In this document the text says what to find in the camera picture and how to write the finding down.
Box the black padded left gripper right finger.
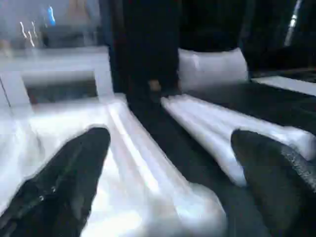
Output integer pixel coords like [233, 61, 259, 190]
[231, 129, 316, 237]

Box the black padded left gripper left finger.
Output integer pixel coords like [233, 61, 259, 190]
[0, 127, 112, 237]

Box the white plastic table top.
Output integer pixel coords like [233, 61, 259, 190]
[0, 96, 229, 237]

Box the white flat board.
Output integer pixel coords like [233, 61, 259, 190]
[252, 76, 316, 97]

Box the black work mat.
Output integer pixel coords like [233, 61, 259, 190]
[126, 81, 316, 237]

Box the white cabinet with glass doors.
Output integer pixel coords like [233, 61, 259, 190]
[0, 46, 115, 108]

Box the small yellow label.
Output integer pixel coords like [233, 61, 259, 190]
[148, 80, 162, 92]

